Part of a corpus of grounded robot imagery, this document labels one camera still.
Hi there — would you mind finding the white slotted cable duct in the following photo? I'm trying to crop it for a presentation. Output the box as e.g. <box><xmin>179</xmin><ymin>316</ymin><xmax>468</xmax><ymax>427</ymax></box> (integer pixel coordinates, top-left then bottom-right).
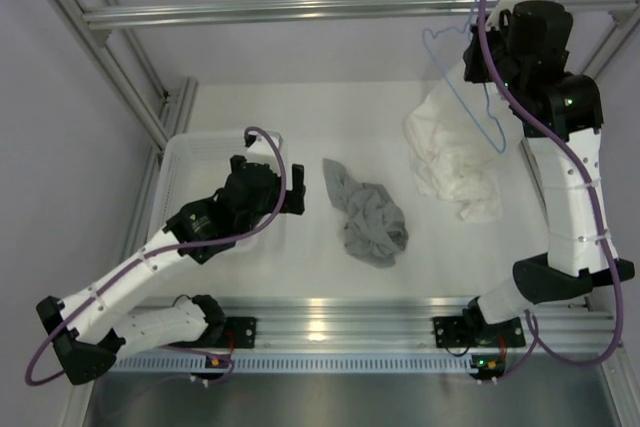
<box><xmin>111</xmin><ymin>352</ymin><xmax>478</xmax><ymax>374</ymax></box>

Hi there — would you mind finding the white shirt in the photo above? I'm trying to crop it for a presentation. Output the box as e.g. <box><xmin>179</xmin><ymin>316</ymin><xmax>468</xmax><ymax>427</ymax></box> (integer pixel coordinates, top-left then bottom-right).
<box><xmin>403</xmin><ymin>62</ymin><xmax>507</xmax><ymax>224</ymax></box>

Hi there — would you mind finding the purple cable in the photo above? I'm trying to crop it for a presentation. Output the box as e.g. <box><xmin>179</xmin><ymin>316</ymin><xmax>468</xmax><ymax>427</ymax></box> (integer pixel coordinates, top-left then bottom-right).
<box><xmin>24</xmin><ymin>127</ymin><xmax>287</xmax><ymax>388</ymax></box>
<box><xmin>474</xmin><ymin>0</ymin><xmax>625</xmax><ymax>366</ymax></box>

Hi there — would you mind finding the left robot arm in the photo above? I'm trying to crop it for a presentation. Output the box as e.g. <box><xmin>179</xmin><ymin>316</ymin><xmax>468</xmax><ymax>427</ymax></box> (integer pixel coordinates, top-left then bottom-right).
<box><xmin>36</xmin><ymin>155</ymin><xmax>306</xmax><ymax>385</ymax></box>

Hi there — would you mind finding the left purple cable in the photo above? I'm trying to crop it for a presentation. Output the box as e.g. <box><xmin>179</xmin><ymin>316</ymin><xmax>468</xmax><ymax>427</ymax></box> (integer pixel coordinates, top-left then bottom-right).
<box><xmin>24</xmin><ymin>127</ymin><xmax>287</xmax><ymax>388</ymax></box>

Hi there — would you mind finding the grey tank top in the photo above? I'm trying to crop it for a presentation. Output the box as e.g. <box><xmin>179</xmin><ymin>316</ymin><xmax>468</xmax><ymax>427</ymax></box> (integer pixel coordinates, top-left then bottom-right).
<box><xmin>322</xmin><ymin>159</ymin><xmax>409</xmax><ymax>269</ymax></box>

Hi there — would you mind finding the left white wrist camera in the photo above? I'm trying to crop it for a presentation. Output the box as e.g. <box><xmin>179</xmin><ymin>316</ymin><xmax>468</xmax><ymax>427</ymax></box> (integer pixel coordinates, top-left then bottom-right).
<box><xmin>244</xmin><ymin>131</ymin><xmax>282</xmax><ymax>162</ymax></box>

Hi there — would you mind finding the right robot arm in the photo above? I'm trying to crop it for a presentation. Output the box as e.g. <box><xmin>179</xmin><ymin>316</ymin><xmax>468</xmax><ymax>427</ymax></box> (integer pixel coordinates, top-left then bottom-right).
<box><xmin>463</xmin><ymin>0</ymin><xmax>635</xmax><ymax>344</ymax></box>

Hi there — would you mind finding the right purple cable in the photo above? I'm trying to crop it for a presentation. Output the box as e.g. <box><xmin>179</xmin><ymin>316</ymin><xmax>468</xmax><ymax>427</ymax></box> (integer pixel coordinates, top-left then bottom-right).
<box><xmin>474</xmin><ymin>0</ymin><xmax>625</xmax><ymax>366</ymax></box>

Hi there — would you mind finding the aluminium frame rail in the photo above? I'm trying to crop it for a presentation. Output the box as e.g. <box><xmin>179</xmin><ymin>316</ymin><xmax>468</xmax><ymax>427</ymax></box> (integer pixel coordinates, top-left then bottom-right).
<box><xmin>79</xmin><ymin>0</ymin><xmax>640</xmax><ymax>28</ymax></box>

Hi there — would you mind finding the white plastic basket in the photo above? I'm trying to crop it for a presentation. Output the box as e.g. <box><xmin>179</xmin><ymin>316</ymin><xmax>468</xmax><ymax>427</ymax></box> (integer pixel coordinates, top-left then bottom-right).
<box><xmin>147</xmin><ymin>130</ymin><xmax>279</xmax><ymax>237</ymax></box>

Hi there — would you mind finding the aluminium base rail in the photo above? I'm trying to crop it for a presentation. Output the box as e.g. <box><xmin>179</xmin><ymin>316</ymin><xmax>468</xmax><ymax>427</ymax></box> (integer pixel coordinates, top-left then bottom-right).
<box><xmin>218</xmin><ymin>297</ymin><xmax>614</xmax><ymax>353</ymax></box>

